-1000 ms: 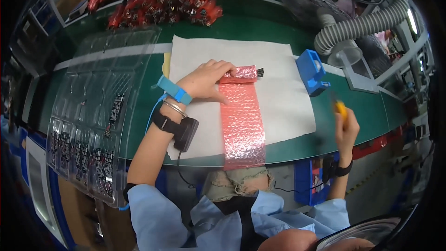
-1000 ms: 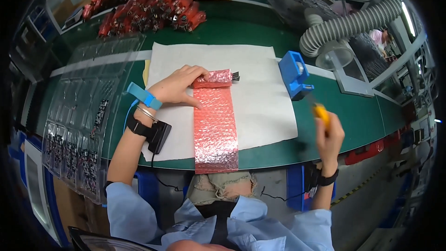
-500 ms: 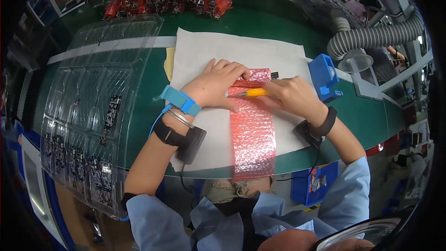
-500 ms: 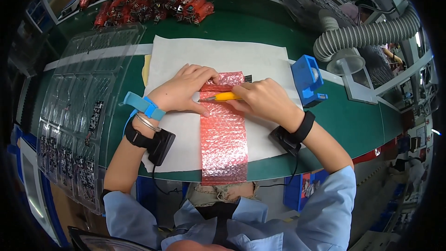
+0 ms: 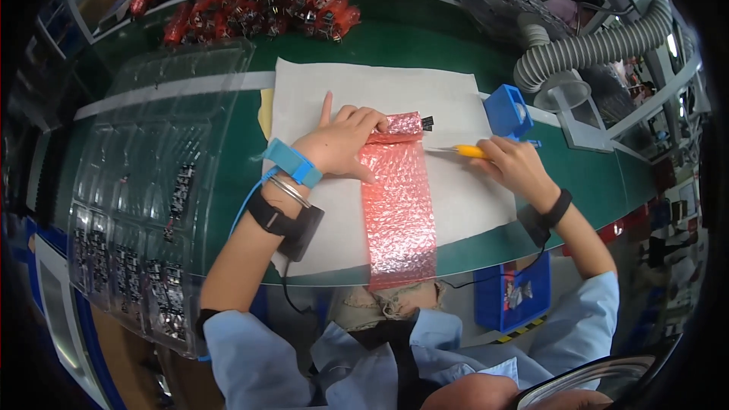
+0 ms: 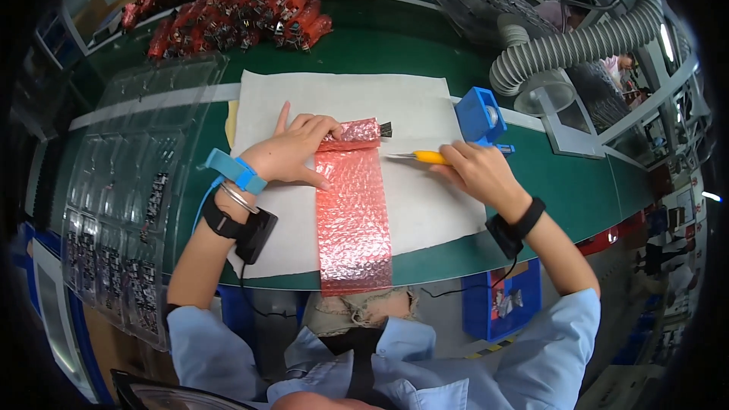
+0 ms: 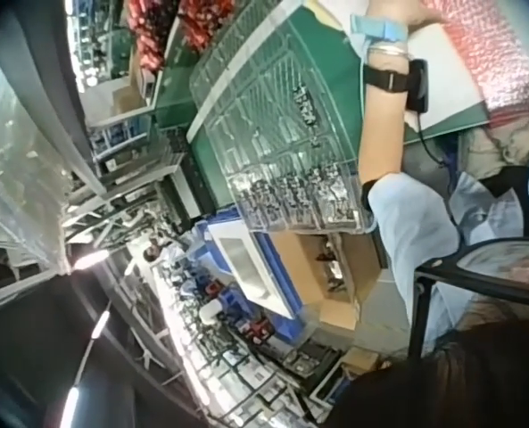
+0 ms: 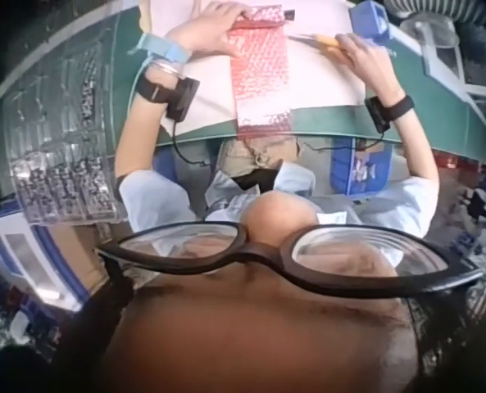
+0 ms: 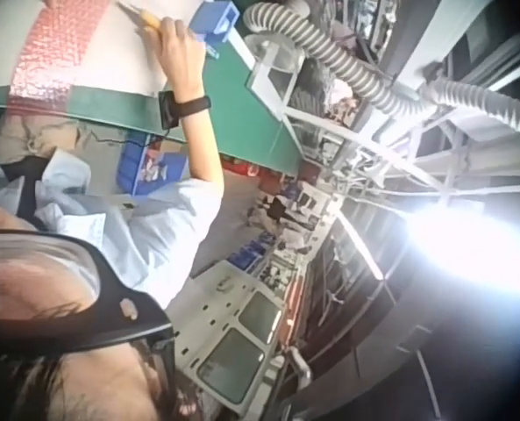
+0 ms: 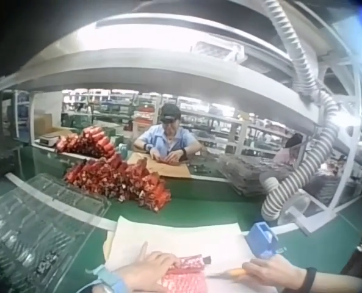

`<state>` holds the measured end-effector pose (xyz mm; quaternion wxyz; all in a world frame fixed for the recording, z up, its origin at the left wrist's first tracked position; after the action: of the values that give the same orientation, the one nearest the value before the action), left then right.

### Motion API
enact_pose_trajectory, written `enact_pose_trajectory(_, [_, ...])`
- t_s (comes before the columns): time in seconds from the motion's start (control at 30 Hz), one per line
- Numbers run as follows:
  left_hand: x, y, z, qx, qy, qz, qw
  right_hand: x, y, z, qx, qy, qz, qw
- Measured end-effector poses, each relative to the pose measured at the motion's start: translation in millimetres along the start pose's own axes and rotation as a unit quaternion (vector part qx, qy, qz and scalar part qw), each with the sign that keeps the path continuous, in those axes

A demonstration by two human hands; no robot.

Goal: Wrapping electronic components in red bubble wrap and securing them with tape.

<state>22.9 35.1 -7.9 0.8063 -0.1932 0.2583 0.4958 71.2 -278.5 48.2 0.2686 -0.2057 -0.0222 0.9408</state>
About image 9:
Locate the clear extraction hood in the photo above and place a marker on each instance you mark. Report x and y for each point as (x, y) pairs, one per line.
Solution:
(259, 44)

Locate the cluttered workbench row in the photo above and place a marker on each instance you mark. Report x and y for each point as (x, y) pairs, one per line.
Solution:
(286, 219)

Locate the person's right hand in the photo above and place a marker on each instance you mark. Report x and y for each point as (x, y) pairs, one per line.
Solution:
(183, 66)

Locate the yellow utility knife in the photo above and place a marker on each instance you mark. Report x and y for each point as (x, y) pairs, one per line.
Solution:
(150, 19)

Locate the pink bubble wrap sheet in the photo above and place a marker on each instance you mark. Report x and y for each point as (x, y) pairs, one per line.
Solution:
(53, 52)

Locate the grey metal hood stand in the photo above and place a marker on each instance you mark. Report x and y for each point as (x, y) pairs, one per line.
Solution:
(270, 81)

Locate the blue tape dispenser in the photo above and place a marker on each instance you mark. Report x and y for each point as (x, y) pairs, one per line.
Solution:
(211, 17)

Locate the white cloth mat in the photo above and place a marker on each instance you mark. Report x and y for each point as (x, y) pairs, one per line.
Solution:
(119, 57)

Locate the black wrist band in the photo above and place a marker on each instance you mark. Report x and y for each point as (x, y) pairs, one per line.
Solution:
(194, 105)

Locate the person's right fingers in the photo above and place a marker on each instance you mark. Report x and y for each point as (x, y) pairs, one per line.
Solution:
(172, 28)

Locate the blue storage bin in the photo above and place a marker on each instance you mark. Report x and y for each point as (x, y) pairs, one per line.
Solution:
(130, 171)

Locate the red crate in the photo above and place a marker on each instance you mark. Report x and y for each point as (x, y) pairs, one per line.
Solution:
(242, 166)

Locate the person's legs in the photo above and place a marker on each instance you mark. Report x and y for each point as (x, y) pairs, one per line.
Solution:
(36, 136)

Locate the white machine cabinet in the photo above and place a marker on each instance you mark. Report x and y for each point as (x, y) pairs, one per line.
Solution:
(224, 316)

